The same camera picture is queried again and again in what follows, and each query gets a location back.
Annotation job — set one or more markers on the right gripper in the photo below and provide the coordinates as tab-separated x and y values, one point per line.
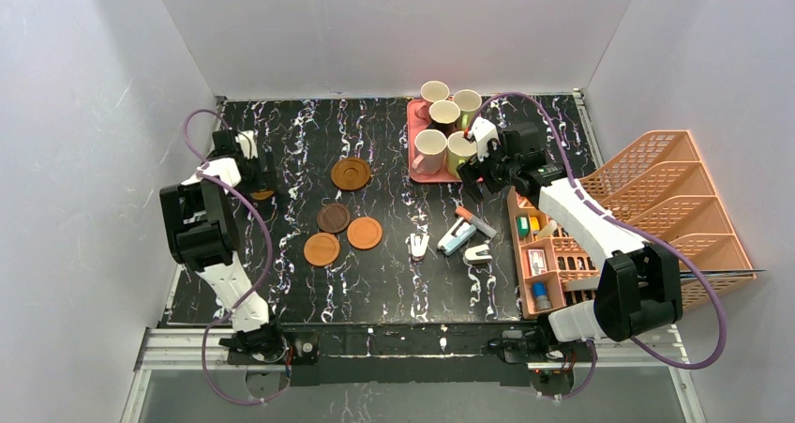
474	175

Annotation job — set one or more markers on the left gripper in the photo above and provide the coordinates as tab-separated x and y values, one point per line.
262	175

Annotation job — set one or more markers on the small orange coaster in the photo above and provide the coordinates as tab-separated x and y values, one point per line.
262	195

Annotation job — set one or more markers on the dark brown coaster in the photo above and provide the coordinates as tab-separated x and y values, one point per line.
333	218

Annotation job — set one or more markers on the brown saucer coaster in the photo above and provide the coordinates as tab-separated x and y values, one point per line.
350	174

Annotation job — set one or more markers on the pink tray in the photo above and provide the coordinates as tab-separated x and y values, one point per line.
414	126

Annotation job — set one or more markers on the light orange coaster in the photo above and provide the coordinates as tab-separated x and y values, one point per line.
364	233

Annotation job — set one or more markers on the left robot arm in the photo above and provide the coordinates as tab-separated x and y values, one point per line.
202	236

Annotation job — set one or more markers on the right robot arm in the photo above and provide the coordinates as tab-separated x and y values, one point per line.
639	285

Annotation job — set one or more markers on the orange wooden coaster front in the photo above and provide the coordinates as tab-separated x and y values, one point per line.
321	249

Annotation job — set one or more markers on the green mug front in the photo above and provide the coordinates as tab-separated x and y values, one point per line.
458	151

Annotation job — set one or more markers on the green mug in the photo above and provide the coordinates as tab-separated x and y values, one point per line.
468	101
458	151

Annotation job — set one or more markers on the green eraser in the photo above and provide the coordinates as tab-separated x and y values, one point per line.
523	226

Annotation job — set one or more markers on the green mug rear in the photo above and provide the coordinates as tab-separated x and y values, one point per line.
468	101

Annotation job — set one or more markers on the orange grey marker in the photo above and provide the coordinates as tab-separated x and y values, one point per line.
487	230

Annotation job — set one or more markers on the dark brown mug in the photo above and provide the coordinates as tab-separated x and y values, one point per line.
444	115

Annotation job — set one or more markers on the pink mug front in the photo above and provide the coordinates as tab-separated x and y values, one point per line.
429	149

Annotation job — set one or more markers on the pink mug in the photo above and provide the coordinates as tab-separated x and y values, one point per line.
431	92
429	149

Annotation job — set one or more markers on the blue white stapler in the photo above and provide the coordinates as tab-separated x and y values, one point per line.
456	236

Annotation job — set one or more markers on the white red card box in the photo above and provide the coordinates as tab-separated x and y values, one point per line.
537	262

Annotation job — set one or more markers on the white stapler right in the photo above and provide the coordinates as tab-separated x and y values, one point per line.
476	255

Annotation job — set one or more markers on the pink mug rear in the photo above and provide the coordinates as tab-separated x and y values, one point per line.
431	92

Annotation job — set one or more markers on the small white stapler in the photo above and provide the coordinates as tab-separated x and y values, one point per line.
418	246

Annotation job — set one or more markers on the orange file organizer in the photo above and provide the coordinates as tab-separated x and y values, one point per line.
658	184

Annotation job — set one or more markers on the blue stamp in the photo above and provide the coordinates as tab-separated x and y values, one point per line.
540	297

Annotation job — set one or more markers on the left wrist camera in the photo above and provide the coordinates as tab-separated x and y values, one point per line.
247	142

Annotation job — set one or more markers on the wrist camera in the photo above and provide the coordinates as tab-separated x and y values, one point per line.
247	142
481	131

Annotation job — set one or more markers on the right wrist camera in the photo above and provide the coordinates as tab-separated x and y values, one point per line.
481	131

